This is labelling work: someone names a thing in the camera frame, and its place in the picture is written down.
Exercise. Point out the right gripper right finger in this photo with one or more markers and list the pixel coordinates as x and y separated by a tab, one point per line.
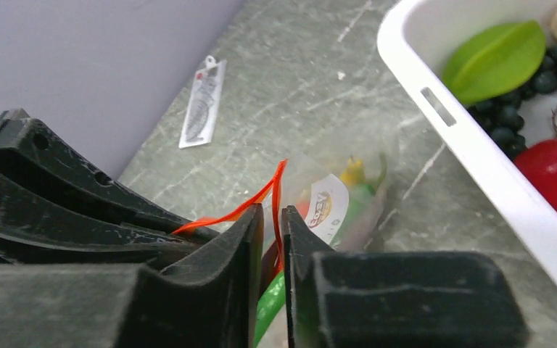
394	299

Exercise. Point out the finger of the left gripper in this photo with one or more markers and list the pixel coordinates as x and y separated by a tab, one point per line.
34	230
37	159

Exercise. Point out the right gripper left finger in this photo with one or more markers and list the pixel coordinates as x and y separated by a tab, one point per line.
207	299

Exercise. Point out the clear zip top bag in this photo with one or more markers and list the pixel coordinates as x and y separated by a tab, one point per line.
271	266

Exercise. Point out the yellow toy chili pepper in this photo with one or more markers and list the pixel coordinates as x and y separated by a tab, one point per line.
354	173

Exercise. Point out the white plastic food bin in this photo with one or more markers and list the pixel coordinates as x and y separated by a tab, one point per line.
415	40

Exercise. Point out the white tag card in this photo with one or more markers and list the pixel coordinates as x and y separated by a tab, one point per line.
204	101

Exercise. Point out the black toy grapes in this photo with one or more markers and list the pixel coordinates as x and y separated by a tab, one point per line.
502	117

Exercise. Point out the green toy lime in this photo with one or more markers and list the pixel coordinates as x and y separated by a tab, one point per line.
495	61

